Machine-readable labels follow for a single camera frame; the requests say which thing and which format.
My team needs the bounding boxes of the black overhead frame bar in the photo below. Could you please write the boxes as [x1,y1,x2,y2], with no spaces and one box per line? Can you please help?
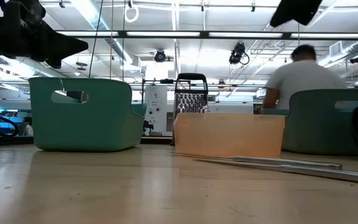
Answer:
[54,30,358,40]

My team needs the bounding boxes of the black hanging cable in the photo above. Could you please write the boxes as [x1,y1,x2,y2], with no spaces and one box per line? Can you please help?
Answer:
[88,0,104,78]

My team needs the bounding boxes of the thin tan hanging cord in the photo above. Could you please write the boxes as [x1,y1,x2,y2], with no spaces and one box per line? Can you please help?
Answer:
[109,0,114,80]

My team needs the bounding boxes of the orange translucent plastic container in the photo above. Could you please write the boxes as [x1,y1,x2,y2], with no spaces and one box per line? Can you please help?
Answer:
[173,112,286,159]

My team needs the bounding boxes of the teal plastic handled bin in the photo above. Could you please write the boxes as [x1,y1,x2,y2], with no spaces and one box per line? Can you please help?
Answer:
[261,88,358,156]
[29,77,147,152]

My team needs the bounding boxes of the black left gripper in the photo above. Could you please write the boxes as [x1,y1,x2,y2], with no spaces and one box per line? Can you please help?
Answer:
[0,0,90,70]

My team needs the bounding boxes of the round black ceiling camera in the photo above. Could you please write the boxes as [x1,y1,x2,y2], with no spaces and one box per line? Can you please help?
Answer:
[154,49,167,63]

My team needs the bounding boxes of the black hanging camera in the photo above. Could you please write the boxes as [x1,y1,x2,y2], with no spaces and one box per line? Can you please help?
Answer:
[228,42,250,65]

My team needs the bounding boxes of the white hanging ring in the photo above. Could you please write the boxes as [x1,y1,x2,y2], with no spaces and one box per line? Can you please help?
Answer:
[124,6,140,24]

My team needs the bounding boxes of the metal box grater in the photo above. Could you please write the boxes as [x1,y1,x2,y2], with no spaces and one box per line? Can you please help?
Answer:
[172,73,209,146]

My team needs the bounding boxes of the silver ceiling duct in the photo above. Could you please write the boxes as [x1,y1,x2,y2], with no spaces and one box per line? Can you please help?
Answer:
[70,0,134,65]

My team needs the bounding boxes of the white machine cabinet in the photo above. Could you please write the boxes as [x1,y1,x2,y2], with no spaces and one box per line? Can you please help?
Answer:
[144,86,174,137]

